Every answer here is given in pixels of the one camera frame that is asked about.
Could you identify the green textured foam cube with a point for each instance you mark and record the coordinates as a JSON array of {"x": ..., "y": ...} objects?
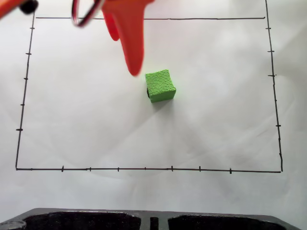
[{"x": 160, "y": 86}]

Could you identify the black dot mark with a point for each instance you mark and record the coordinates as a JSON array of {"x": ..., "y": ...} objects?
[{"x": 148, "y": 94}]

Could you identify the white paper sheet, drawn frame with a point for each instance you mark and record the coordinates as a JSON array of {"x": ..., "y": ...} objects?
[{"x": 96, "y": 134}]

